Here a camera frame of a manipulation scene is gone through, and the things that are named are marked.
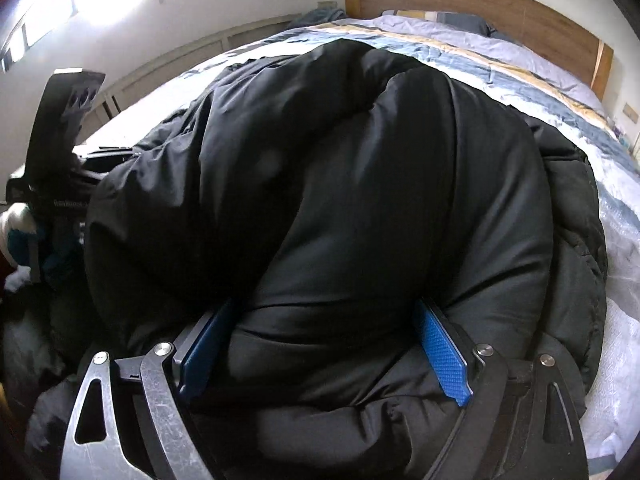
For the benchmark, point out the person's left forearm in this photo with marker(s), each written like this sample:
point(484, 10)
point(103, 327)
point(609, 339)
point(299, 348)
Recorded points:
point(17, 240)

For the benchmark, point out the blue clothes pile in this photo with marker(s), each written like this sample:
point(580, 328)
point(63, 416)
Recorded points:
point(320, 17)

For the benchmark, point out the striped pillow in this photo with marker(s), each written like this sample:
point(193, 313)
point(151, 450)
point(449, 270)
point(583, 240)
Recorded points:
point(430, 20)

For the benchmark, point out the wooden headboard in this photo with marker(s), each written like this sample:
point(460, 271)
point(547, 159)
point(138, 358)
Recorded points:
point(475, 5)

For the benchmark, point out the black puffer coat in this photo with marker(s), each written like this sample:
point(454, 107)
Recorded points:
point(325, 185)

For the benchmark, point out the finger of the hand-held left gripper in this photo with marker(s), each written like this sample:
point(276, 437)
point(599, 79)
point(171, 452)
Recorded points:
point(107, 152)

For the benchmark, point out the wall socket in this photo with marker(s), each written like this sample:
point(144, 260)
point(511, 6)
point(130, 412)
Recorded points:
point(631, 112)

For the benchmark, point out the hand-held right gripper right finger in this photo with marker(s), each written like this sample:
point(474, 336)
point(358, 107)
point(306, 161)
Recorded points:
point(445, 355)

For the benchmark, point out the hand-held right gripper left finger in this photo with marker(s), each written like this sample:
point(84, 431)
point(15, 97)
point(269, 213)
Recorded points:
point(200, 355)

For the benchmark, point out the window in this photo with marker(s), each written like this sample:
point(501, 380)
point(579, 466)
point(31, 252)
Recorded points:
point(90, 0)

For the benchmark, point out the low panelled wall cabinet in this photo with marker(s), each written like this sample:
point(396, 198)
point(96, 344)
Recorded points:
point(210, 50)

